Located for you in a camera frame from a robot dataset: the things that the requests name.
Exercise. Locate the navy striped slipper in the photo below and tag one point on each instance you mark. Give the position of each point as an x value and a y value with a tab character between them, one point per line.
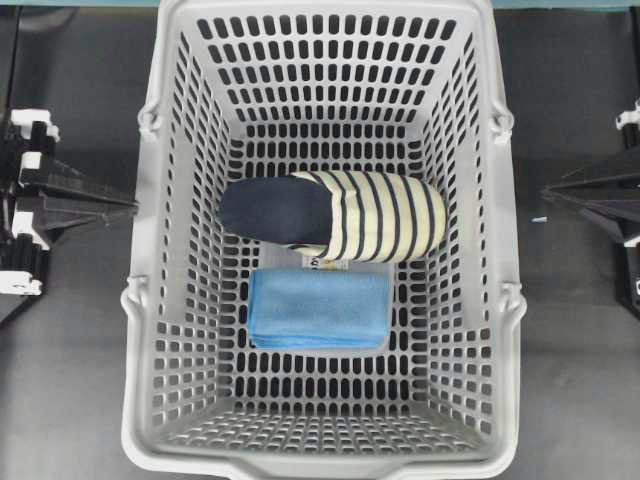
338	215

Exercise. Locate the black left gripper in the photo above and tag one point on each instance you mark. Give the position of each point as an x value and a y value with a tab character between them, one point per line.
27	135

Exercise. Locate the folded blue cloth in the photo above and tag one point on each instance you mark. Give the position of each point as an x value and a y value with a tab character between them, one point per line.
304	309

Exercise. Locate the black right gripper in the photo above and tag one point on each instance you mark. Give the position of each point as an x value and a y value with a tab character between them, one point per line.
607	195

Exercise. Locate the grey plastic shopping basket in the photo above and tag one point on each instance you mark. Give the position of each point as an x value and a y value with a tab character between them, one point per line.
243	89

